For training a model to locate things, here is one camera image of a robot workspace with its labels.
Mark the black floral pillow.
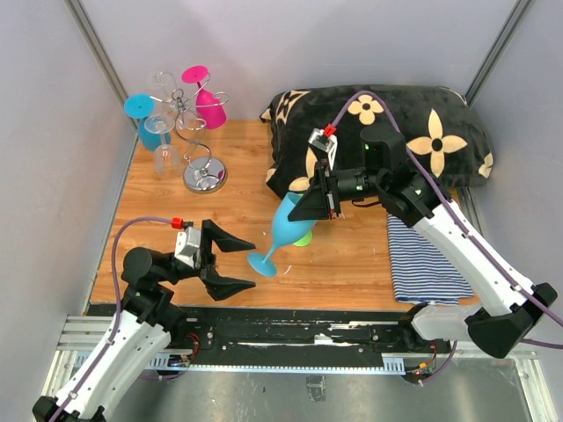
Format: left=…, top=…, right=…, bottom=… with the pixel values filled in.
left=260, top=84, right=494, bottom=197

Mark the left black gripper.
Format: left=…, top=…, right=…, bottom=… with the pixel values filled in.
left=158, top=219, right=257, bottom=298

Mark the light blue wine glass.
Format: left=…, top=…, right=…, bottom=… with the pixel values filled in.
left=247, top=192, right=317, bottom=277

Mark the pink wine glass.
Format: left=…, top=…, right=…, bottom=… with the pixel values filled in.
left=181, top=65, right=227, bottom=129

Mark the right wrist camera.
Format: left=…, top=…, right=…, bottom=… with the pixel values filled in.
left=308, top=124, right=338, bottom=170

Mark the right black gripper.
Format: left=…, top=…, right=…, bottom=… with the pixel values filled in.
left=288, top=159, right=385, bottom=222

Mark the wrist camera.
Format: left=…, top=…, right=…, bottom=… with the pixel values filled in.
left=308, top=124, right=338, bottom=170
left=171, top=217, right=201, bottom=268

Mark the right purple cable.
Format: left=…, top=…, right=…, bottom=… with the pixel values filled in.
left=329, top=90, right=563, bottom=351

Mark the chrome wine glass rack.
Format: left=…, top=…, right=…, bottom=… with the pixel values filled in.
left=152, top=84, right=229, bottom=193

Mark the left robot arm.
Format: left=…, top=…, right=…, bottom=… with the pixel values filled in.
left=33, top=216, right=255, bottom=421

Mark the blue striped cloth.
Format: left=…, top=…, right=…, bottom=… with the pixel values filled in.
left=387, top=215, right=473, bottom=306

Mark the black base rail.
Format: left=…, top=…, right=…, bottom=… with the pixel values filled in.
left=127, top=305, right=489, bottom=375

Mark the clear wine glass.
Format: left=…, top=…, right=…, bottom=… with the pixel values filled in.
left=144, top=115, right=181, bottom=177
left=148, top=70, right=177, bottom=101

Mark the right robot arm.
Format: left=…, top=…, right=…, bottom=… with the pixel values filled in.
left=288, top=126, right=558, bottom=359

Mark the green wine glass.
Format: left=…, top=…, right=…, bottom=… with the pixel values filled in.
left=294, top=230, right=313, bottom=247

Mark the dark blue wine glass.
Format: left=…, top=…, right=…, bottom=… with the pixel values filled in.
left=123, top=93, right=171, bottom=152

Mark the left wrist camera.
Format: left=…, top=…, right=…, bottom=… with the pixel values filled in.
left=171, top=217, right=201, bottom=268

